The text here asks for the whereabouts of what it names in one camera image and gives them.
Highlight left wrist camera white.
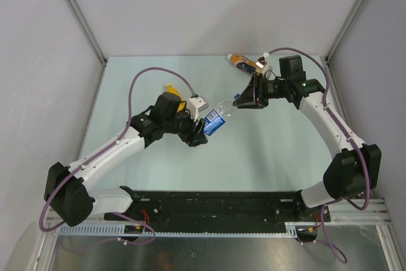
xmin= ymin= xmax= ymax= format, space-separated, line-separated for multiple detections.
xmin=187 ymin=95 xmax=209 ymax=121

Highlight orange juice bottle white cap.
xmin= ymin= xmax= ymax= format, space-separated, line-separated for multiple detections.
xmin=226 ymin=53 xmax=261 ymax=74

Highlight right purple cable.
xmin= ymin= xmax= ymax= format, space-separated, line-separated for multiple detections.
xmin=268 ymin=46 xmax=372 ymax=265

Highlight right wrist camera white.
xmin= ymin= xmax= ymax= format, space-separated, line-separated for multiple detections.
xmin=256 ymin=52 xmax=273 ymax=80

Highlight yellow juice bottle yellow cap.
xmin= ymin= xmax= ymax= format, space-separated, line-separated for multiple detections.
xmin=164 ymin=83 xmax=187 ymax=112

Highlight right aluminium corner post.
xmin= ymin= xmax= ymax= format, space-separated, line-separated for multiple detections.
xmin=324 ymin=0 xmax=384 ymax=63

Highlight clear water bottle blue label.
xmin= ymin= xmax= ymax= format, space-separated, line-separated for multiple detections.
xmin=204 ymin=97 xmax=237 ymax=136

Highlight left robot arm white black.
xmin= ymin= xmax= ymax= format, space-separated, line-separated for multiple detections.
xmin=44 ymin=92 xmax=208 ymax=227

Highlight left aluminium corner post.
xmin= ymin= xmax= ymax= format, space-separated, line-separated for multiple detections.
xmin=46 ymin=0 xmax=108 ymax=66

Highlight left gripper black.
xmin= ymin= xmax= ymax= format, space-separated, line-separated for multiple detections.
xmin=163 ymin=105 xmax=207 ymax=147

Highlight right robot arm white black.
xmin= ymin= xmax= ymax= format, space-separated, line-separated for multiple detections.
xmin=233 ymin=53 xmax=382 ymax=221

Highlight aluminium corner post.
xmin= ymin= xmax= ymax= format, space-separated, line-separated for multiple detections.
xmin=46 ymin=0 xmax=108 ymax=66
xmin=324 ymin=0 xmax=384 ymax=63

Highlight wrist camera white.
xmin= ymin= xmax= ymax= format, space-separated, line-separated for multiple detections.
xmin=256 ymin=52 xmax=273 ymax=80
xmin=187 ymin=95 xmax=209 ymax=121

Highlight grey slotted cable duct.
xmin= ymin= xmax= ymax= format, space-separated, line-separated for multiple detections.
xmin=56 ymin=221 xmax=302 ymax=239

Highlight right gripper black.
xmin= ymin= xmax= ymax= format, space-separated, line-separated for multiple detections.
xmin=234 ymin=72 xmax=290 ymax=109

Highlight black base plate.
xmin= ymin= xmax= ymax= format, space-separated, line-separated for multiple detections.
xmin=123 ymin=190 xmax=331 ymax=235

